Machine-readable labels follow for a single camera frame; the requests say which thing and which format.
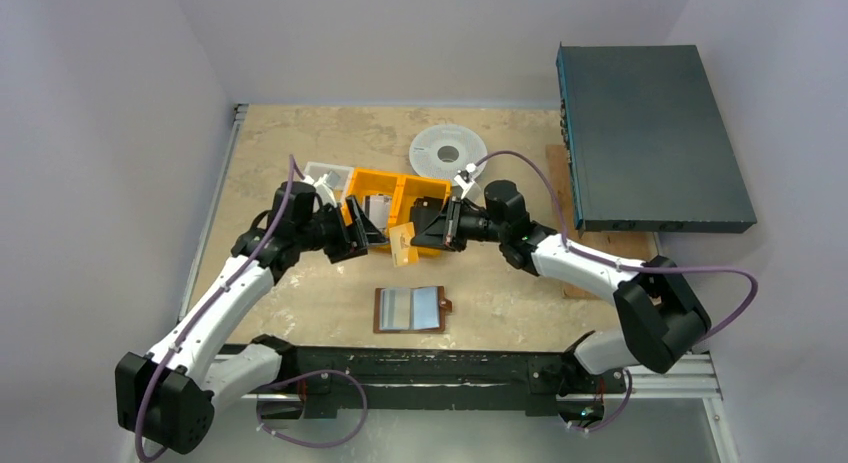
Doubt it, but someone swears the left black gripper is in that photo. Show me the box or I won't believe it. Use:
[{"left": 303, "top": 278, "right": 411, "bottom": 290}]
[{"left": 295, "top": 196, "right": 388, "bottom": 263}]

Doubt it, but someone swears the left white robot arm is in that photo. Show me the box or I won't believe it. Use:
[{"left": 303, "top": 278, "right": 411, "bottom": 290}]
[{"left": 115, "top": 180, "right": 388, "bottom": 462}]

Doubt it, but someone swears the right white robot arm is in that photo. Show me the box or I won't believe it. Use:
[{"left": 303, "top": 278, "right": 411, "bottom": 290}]
[{"left": 411, "top": 180, "right": 712, "bottom": 390}]

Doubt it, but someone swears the stack of silver cards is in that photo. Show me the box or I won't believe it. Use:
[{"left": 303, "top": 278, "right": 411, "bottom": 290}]
[{"left": 364, "top": 194, "right": 393, "bottom": 232}]

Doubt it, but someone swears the orange double plastic bin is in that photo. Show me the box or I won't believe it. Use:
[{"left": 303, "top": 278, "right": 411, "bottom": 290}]
[{"left": 347, "top": 168, "right": 451, "bottom": 238}]

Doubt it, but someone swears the white plastic bin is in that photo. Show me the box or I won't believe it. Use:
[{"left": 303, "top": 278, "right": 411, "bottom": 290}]
[{"left": 302, "top": 162, "right": 354, "bottom": 206}]

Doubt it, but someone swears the grey filament spool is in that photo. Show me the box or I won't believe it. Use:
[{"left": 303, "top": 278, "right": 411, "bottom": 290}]
[{"left": 408, "top": 124, "right": 488, "bottom": 180}]

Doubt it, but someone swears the wooden board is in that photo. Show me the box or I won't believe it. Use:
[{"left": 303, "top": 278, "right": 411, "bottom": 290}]
[{"left": 544, "top": 143, "right": 664, "bottom": 301}]

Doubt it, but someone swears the dark blue flat box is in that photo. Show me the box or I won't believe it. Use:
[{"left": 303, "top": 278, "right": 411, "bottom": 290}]
[{"left": 556, "top": 45, "right": 757, "bottom": 234}]

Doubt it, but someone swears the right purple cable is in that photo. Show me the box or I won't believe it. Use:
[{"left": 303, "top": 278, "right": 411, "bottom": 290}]
[{"left": 466, "top": 149, "right": 760, "bottom": 345}]

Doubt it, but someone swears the purple cable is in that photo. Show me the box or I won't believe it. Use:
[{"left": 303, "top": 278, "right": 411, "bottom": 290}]
[
  {"left": 466, "top": 149, "right": 760, "bottom": 345},
  {"left": 133, "top": 153, "right": 306, "bottom": 463}
]

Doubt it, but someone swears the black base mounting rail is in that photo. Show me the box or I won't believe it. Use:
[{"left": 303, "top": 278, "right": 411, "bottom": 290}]
[{"left": 253, "top": 335, "right": 627, "bottom": 422}]

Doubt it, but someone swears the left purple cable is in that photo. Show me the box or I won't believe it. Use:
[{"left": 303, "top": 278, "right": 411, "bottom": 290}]
[{"left": 133, "top": 153, "right": 306, "bottom": 463}]

